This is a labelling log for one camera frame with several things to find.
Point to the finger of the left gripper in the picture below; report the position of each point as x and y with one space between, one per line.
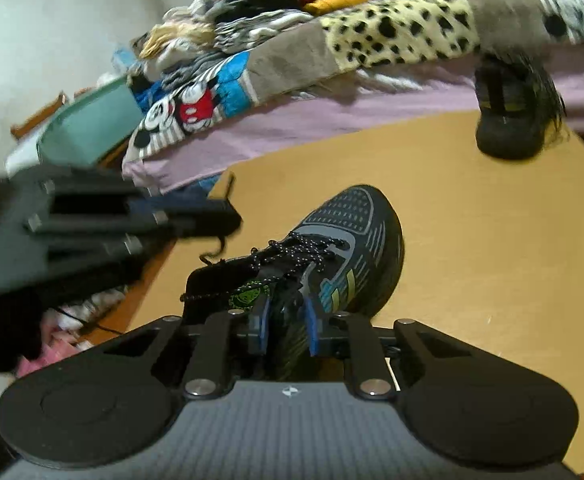
186 218

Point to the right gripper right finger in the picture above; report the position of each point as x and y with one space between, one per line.
350 338

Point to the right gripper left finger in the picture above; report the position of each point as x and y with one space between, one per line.
229 343

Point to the black sneaker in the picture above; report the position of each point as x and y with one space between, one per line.
346 255
519 106

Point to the black speckled shoelace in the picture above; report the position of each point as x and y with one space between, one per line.
279 262

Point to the teal storage bin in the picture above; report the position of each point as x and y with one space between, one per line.
83 132

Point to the pink box on floor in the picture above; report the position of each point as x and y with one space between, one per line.
60 339

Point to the purple bed sheet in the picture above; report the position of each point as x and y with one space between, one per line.
344 104

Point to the folded grey striped clothes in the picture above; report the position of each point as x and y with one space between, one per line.
246 33

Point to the folded yellow garment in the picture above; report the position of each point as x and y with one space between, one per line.
321 7

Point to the cartoon patchwork blanket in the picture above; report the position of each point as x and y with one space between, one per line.
377 33

